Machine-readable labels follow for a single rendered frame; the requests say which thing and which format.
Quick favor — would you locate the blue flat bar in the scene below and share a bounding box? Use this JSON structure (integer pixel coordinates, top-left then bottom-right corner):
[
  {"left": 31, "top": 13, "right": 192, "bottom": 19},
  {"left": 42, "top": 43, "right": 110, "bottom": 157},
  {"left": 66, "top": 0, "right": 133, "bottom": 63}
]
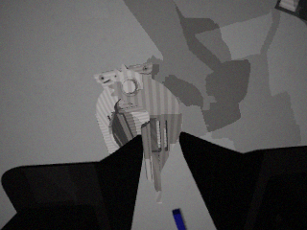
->
[{"left": 173, "top": 209, "right": 186, "bottom": 230}]

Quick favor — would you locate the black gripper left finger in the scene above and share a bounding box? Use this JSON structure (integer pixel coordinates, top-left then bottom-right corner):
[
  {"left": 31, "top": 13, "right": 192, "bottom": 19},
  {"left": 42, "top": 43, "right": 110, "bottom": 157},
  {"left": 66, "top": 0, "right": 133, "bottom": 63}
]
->
[{"left": 1, "top": 134, "right": 143, "bottom": 230}]

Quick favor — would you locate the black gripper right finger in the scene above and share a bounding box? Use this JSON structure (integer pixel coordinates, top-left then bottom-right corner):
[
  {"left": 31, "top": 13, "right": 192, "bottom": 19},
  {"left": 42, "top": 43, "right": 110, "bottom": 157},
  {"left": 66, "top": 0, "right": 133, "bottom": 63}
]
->
[{"left": 179, "top": 132, "right": 307, "bottom": 230}]

